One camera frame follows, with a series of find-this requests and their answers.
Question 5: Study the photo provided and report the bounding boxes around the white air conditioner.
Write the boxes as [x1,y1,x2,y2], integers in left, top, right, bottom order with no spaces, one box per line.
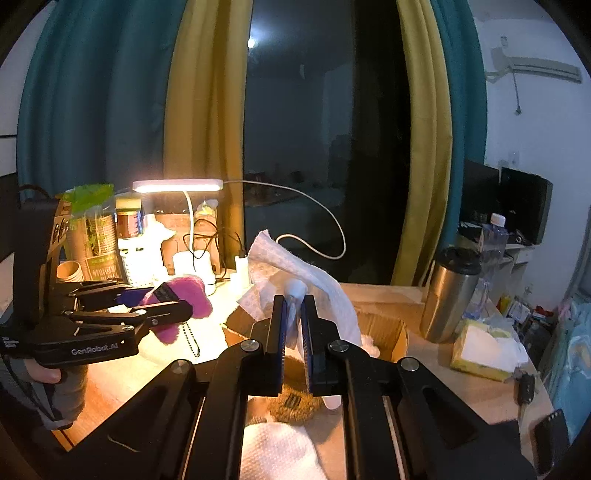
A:
[485,45,583,85]

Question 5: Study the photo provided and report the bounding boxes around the white textured cloth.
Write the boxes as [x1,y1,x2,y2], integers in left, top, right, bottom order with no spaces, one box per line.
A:
[236,230,363,348]

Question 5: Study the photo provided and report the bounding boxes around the white charger with black cable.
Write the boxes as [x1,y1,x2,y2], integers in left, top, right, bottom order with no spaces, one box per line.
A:
[235,251,251,288]

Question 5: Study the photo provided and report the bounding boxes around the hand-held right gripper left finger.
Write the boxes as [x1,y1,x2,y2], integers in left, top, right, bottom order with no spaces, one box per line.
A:
[55,294,288,480]

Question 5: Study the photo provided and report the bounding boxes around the yellow tissue pack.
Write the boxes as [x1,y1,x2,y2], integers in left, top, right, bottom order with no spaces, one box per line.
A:
[450,318,528,382]

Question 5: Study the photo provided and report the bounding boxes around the brown glass jar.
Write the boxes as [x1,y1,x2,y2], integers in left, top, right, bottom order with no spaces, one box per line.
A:
[115,196,145,241]

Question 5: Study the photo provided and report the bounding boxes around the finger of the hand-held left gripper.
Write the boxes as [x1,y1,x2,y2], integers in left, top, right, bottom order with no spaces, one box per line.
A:
[68,280,174,306]
[65,300,193,334]

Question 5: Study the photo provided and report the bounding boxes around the white waffle cloth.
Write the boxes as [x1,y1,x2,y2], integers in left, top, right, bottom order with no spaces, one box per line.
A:
[242,422,326,480]

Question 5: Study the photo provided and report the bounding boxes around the white desk lamp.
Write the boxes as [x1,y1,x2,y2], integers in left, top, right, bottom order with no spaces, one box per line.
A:
[132,178,225,297]

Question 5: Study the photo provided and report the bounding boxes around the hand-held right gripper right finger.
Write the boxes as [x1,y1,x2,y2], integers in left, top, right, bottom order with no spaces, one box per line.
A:
[301,294,537,480]

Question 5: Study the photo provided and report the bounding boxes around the black car key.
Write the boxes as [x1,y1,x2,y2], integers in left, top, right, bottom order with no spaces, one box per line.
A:
[514,373,537,418]

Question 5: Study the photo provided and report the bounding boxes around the stainless steel tumbler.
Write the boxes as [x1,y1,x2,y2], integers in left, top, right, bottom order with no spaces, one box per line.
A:
[419,246,482,343]

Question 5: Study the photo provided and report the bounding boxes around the brown cardboard carton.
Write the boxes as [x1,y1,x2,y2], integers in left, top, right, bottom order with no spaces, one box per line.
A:
[154,210,224,274]

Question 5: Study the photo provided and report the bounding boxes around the green snack bag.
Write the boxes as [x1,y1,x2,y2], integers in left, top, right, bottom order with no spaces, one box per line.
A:
[58,184,122,282]

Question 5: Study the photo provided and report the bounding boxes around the metal ball chain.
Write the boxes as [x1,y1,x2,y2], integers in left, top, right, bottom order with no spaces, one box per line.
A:
[182,322,205,357]

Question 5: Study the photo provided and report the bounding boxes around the paper cup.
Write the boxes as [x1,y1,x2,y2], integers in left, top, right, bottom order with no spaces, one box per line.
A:
[55,260,86,283]

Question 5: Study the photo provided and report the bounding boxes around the yellow curtain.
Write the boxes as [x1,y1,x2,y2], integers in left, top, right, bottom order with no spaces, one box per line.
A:
[390,0,453,288]
[163,0,254,268]

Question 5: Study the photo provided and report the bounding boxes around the person's left forearm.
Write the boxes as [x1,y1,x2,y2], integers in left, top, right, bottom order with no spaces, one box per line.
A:
[0,357,89,431]

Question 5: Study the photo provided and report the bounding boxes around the white charging cable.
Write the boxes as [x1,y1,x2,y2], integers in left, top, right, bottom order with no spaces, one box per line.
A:
[223,179,347,260]

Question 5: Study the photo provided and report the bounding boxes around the person's left hand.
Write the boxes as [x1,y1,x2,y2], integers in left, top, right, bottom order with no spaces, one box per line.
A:
[24,360,64,385]

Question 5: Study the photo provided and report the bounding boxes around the purple plush toy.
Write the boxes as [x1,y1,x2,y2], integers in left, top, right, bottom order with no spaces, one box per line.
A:
[139,276,214,345]

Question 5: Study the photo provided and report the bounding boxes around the black charging cable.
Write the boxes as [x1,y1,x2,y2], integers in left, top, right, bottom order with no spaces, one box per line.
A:
[183,218,245,280]

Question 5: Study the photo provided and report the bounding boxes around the clear plastic water bottle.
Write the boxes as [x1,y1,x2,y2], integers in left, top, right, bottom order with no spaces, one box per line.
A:
[462,213,509,320]

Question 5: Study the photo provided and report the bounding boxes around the black monitor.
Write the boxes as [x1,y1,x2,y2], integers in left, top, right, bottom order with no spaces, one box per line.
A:
[462,159,502,232]
[501,167,554,246]

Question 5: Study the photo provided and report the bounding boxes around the white perforated basket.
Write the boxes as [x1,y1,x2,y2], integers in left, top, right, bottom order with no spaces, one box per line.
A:
[118,239,163,288]

